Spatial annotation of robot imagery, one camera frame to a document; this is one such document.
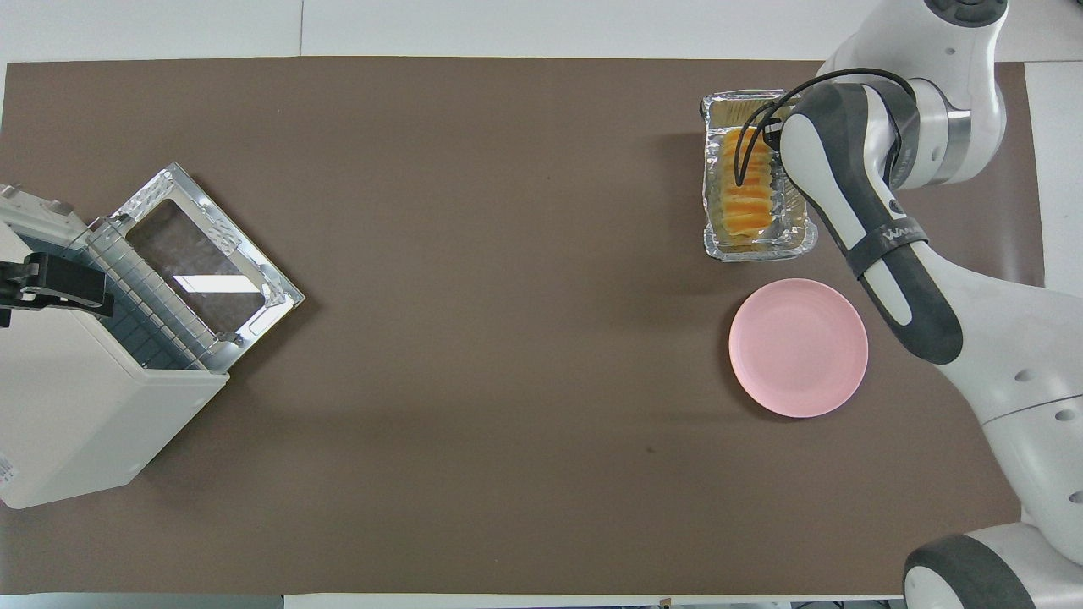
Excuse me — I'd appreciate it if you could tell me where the aluminium foil tray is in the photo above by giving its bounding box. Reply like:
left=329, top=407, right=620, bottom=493
left=699, top=89, right=821, bottom=264

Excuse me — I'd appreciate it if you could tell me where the sliced golden bread loaf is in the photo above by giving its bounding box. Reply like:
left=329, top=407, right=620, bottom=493
left=717, top=101, right=784, bottom=244

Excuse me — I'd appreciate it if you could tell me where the metal oven rack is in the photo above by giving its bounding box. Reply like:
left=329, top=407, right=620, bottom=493
left=83, top=215, right=231, bottom=374

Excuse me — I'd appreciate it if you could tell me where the brown table mat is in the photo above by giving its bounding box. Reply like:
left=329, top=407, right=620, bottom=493
left=0, top=57, right=1046, bottom=595

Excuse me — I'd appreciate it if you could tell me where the glass oven door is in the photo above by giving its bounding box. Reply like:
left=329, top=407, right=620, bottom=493
left=120, top=162, right=306, bottom=374

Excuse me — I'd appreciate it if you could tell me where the pink round plate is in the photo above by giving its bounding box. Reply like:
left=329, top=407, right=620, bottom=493
left=728, top=278, right=870, bottom=419

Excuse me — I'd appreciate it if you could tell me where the white toaster oven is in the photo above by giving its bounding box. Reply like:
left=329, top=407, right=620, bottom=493
left=0, top=184, right=230, bottom=511

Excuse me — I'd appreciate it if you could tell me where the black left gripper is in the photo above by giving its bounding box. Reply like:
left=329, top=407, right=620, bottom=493
left=0, top=252, right=116, bottom=330

